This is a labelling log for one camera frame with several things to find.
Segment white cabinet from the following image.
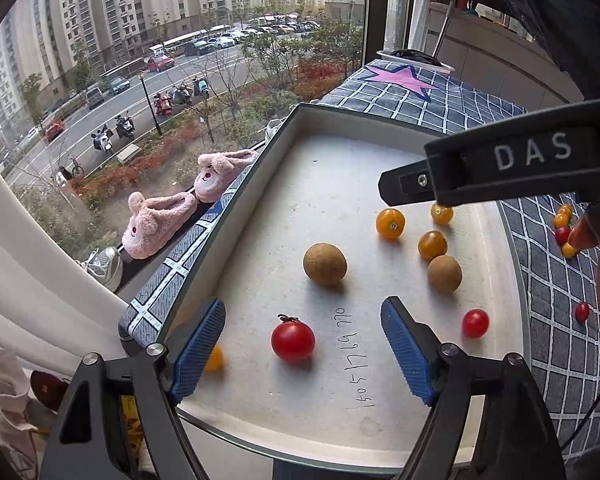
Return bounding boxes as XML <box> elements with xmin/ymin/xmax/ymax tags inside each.
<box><xmin>430</xmin><ymin>0</ymin><xmax>581</xmax><ymax>106</ymax></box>

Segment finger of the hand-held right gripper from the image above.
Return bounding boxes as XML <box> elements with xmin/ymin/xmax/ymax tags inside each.
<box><xmin>378</xmin><ymin>157</ymin><xmax>454</xmax><ymax>207</ymax></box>

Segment white sneaker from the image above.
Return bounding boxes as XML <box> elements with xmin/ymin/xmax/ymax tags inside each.
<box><xmin>264</xmin><ymin>117</ymin><xmax>288</xmax><ymax>141</ymax></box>
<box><xmin>75</xmin><ymin>246</ymin><xmax>124</xmax><ymax>292</ymax></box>

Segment pink plush slipper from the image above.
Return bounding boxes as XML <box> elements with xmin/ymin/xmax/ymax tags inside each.
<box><xmin>122</xmin><ymin>191</ymin><xmax>198</xmax><ymax>260</ymax></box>
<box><xmin>194</xmin><ymin>149</ymin><xmax>258</xmax><ymax>204</ymax></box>

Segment apartment buildings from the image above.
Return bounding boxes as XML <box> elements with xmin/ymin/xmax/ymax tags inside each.
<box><xmin>0</xmin><ymin>0</ymin><xmax>368</xmax><ymax>126</ymax></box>

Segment red cherry tomato with stem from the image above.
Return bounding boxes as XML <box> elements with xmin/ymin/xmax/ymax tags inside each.
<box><xmin>271</xmin><ymin>315</ymin><xmax>316</xmax><ymax>365</ymax></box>

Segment person's right hand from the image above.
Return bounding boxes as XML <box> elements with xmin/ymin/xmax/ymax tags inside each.
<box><xmin>569</xmin><ymin>212</ymin><xmax>600</xmax><ymax>373</ymax></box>

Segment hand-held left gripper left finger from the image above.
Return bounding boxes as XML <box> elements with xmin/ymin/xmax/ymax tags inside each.
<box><xmin>39</xmin><ymin>297</ymin><xmax>227</xmax><ymax>480</ymax></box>

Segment dark red round object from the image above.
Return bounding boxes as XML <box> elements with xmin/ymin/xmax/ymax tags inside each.
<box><xmin>30</xmin><ymin>371</ymin><xmax>71</xmax><ymax>411</ymax></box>

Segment brown longan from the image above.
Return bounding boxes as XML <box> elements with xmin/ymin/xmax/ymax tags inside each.
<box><xmin>303</xmin><ymin>242</ymin><xmax>348</xmax><ymax>287</ymax></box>
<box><xmin>427</xmin><ymin>254</ymin><xmax>463</xmax><ymax>295</ymax></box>

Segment white plastic basin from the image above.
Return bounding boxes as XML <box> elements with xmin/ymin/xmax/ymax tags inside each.
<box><xmin>377</xmin><ymin>49</ymin><xmax>456</xmax><ymax>75</ymax></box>

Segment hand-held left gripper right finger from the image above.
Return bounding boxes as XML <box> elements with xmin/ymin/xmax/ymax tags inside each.
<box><xmin>380</xmin><ymin>296</ymin><xmax>567</xmax><ymax>480</ymax></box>

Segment white cloth bag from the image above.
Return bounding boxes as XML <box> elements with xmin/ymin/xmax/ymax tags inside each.
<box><xmin>0</xmin><ymin>337</ymin><xmax>56</xmax><ymax>480</ymax></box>

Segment red car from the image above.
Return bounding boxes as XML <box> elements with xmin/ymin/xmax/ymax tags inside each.
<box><xmin>145</xmin><ymin>53</ymin><xmax>176</xmax><ymax>73</ymax></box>

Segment metal pole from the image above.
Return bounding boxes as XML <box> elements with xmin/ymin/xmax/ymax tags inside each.
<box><xmin>432</xmin><ymin>0</ymin><xmax>467</xmax><ymax>58</ymax></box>

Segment white shallow box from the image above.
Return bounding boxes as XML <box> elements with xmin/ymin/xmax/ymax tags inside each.
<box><xmin>172</xmin><ymin>102</ymin><xmax>533</xmax><ymax>468</ymax></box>

